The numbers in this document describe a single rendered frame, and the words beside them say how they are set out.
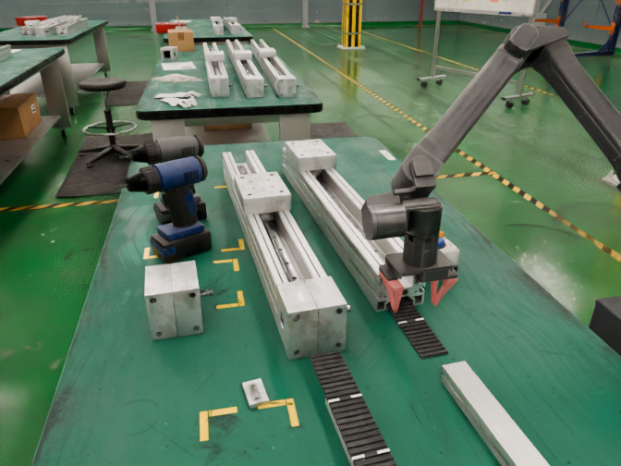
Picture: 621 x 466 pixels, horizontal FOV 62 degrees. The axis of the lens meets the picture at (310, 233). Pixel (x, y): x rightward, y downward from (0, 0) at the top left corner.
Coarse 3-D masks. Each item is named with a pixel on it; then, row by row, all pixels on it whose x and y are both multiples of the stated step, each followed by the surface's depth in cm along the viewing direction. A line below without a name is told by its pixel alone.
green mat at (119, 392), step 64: (128, 192) 152; (384, 192) 152; (128, 256) 118; (192, 256) 118; (320, 256) 118; (128, 320) 96; (256, 320) 96; (384, 320) 96; (448, 320) 96; (512, 320) 96; (576, 320) 96; (64, 384) 81; (128, 384) 81; (192, 384) 81; (320, 384) 81; (384, 384) 81; (512, 384) 81; (576, 384) 81; (64, 448) 70; (128, 448) 70; (192, 448) 70; (256, 448) 70; (320, 448) 70; (448, 448) 70; (576, 448) 70
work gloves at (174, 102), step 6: (156, 96) 268; (162, 96) 267; (168, 96) 268; (174, 96) 268; (180, 96) 268; (186, 96) 269; (192, 96) 269; (198, 96) 271; (168, 102) 257; (174, 102) 254; (180, 102) 254; (186, 102) 250; (192, 102) 253
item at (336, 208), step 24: (288, 168) 158; (312, 192) 133; (336, 192) 138; (312, 216) 136; (336, 216) 117; (360, 216) 121; (336, 240) 118; (360, 240) 106; (384, 240) 109; (360, 264) 103; (360, 288) 105; (384, 288) 97; (408, 288) 98
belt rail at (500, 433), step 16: (448, 368) 80; (464, 368) 80; (448, 384) 79; (464, 384) 77; (480, 384) 77; (464, 400) 75; (480, 400) 74; (496, 400) 74; (480, 416) 71; (496, 416) 71; (480, 432) 72; (496, 432) 69; (512, 432) 69; (496, 448) 69; (512, 448) 66; (528, 448) 66; (512, 464) 65; (528, 464) 64; (544, 464) 64
